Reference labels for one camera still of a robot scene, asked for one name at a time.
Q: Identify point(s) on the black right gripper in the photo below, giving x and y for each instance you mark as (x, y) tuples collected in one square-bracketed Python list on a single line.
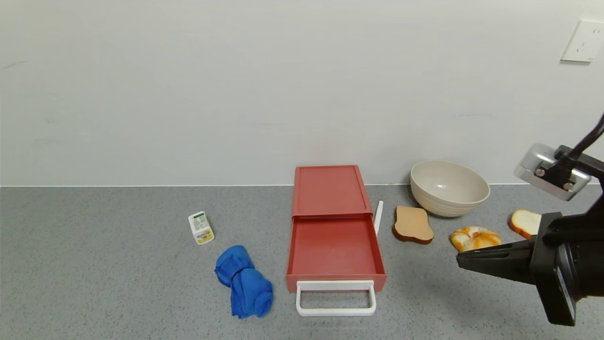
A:
[(553, 269)]

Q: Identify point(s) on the white bread slice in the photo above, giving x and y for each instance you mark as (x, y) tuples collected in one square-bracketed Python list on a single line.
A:
[(524, 222)]

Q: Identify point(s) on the orange swirl bun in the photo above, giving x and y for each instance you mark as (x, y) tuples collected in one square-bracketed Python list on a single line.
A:
[(472, 237)]

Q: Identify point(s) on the beige ribbed bowl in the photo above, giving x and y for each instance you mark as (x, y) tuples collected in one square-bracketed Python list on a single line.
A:
[(448, 189)]

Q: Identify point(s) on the brown toast slice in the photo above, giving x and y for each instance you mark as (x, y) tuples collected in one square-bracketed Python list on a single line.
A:
[(413, 224)]

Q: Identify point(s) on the white marker pen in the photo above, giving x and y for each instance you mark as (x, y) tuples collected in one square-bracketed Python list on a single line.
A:
[(378, 217)]

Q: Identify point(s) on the blue rolled cloth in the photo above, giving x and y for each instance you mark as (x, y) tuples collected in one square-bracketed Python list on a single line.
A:
[(245, 283)]

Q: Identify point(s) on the small white carton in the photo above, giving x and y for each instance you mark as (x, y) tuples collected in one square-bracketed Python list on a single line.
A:
[(201, 228)]

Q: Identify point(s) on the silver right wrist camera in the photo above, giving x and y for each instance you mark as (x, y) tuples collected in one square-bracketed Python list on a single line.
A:
[(538, 165)]

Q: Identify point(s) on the white wall socket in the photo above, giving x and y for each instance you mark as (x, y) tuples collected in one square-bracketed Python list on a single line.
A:
[(583, 41)]

